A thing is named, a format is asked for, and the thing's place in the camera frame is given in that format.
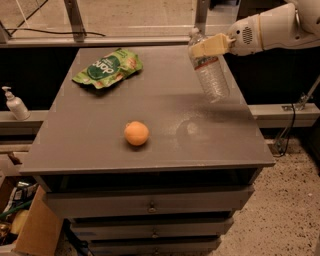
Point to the brown cardboard box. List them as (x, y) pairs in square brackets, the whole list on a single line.
[(28, 228)]

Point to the metal frame rail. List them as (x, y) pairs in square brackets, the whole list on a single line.
[(101, 23)]

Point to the white pump dispenser bottle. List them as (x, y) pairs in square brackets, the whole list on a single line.
[(16, 105)]

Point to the clear plastic water bottle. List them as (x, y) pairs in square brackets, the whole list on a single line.
[(208, 70)]

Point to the orange fruit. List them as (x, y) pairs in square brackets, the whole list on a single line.
[(136, 133)]

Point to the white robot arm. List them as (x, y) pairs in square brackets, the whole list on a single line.
[(295, 25)]

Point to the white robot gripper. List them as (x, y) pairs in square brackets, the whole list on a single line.
[(244, 37)]

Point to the green snack bag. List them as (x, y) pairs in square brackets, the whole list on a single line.
[(110, 69)]

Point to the grey drawer cabinet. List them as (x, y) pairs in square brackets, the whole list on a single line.
[(148, 165)]

